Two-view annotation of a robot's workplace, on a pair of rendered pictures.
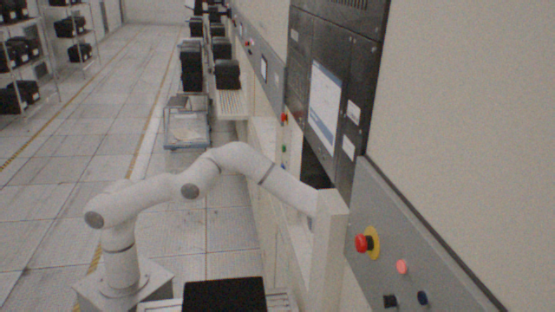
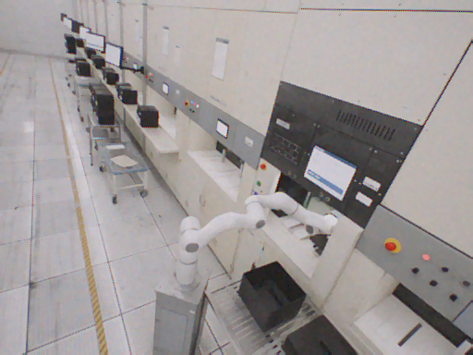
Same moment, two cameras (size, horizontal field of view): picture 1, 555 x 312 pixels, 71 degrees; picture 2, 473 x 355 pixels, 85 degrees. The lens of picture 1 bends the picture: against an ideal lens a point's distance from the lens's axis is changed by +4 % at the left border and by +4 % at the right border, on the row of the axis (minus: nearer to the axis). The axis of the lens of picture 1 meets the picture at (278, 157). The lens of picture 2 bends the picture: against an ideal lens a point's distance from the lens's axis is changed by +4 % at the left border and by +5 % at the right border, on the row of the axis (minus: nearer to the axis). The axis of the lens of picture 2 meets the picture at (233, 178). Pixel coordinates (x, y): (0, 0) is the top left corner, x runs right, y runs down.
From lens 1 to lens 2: 0.98 m
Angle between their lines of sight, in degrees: 24
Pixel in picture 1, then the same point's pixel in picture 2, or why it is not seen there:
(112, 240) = (191, 256)
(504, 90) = not seen: outside the picture
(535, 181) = not seen: outside the picture
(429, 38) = (451, 169)
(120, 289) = (188, 284)
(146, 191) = (224, 226)
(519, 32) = not seen: outside the picture
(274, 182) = (299, 213)
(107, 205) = (201, 238)
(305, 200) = (316, 220)
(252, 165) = (291, 205)
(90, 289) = (169, 288)
